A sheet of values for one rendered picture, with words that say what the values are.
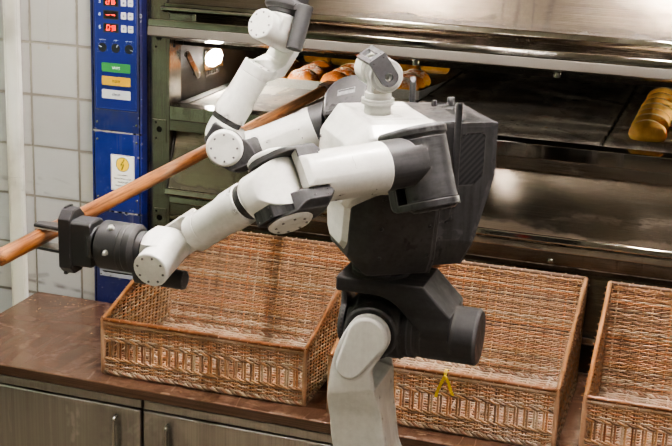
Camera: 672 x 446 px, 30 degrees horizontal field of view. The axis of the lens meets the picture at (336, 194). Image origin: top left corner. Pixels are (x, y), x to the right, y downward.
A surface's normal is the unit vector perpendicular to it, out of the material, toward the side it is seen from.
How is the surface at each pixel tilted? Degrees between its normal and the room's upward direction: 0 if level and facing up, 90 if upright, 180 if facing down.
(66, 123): 90
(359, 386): 90
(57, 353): 0
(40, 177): 90
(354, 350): 90
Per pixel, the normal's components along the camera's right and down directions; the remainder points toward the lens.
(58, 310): 0.04, -0.96
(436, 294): 0.70, -0.61
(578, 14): -0.29, -0.11
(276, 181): 0.09, -0.36
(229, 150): -0.05, 0.13
